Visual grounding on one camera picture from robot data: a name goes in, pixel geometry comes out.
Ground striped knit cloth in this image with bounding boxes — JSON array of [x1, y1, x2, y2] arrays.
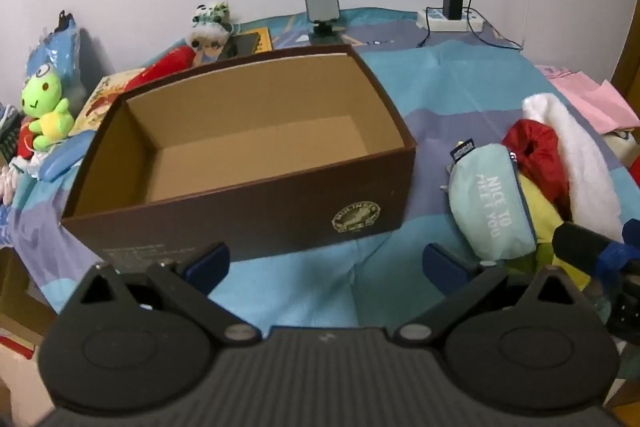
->
[[0, 104, 23, 165]]

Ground blue plastic package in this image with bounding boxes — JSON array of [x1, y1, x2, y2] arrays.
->
[[22, 12, 81, 80]]

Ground mint green zip pouch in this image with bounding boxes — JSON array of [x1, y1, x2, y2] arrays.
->
[[446, 142, 538, 264]]

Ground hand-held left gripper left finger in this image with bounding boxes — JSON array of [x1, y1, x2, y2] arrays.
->
[[75, 243, 263, 346]]

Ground small red cloth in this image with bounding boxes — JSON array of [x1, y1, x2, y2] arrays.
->
[[16, 126, 37, 158]]

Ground red plush toy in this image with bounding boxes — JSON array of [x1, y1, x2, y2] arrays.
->
[[125, 46, 197, 90]]

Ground yellow book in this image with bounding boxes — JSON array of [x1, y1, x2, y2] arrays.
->
[[235, 27, 273, 55]]

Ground blue glasses case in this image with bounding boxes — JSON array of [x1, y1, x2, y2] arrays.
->
[[40, 129, 96, 182]]

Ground white fluffy towel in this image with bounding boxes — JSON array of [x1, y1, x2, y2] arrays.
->
[[522, 93, 626, 243]]

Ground yellow-green towel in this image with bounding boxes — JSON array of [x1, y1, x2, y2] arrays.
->
[[510, 174, 593, 293]]

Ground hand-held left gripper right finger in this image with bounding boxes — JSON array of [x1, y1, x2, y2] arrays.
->
[[392, 243, 583, 346]]

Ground cardboard boxes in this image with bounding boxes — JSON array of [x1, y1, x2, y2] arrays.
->
[[0, 247, 58, 358]]

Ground red drawstring cloth bag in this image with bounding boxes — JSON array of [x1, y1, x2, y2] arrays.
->
[[501, 118, 573, 218]]

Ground panda bamboo plush toy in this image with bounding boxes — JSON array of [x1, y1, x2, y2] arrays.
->
[[192, 1, 233, 28]]

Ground brown cardboard box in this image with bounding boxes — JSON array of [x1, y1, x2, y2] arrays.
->
[[60, 44, 417, 264]]

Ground green frog plush toy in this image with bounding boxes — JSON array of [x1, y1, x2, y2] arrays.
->
[[19, 61, 76, 152]]

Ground white power strip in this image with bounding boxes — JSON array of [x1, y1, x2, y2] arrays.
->
[[417, 7, 485, 32]]

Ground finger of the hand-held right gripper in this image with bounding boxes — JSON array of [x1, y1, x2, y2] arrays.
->
[[552, 221, 640, 280]]

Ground white fluffy plush toy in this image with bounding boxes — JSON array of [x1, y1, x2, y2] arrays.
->
[[186, 23, 227, 58]]

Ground pink cloth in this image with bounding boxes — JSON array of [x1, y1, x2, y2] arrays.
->
[[535, 64, 640, 132]]

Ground dark green phone stand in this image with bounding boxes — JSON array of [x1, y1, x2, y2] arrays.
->
[[304, 0, 348, 48]]

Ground cartoon picture book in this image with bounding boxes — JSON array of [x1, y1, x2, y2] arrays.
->
[[70, 74, 133, 135]]

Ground dark smartphone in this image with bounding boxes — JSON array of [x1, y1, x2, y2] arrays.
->
[[220, 33, 261, 60]]

